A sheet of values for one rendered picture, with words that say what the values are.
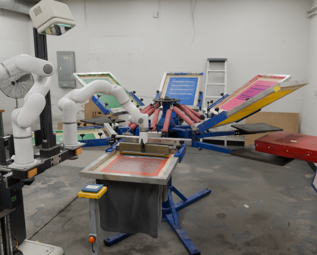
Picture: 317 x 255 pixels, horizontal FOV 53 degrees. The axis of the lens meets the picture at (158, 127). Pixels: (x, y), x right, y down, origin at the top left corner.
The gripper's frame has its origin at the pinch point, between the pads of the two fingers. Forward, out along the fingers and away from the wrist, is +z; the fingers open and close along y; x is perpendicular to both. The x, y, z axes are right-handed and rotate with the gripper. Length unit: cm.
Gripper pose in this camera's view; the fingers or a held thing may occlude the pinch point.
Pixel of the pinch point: (143, 149)
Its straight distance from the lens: 255.5
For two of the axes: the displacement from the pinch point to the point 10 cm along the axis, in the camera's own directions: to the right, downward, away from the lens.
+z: -0.1, 9.8, 2.0
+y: -2.2, 1.9, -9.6
